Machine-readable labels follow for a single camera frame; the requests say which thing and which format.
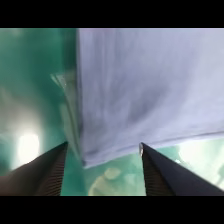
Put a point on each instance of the light blue garment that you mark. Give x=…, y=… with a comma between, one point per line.
x=143, y=90

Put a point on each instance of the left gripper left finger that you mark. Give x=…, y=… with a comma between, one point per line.
x=40, y=176

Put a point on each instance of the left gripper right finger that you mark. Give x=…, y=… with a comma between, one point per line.
x=166, y=176

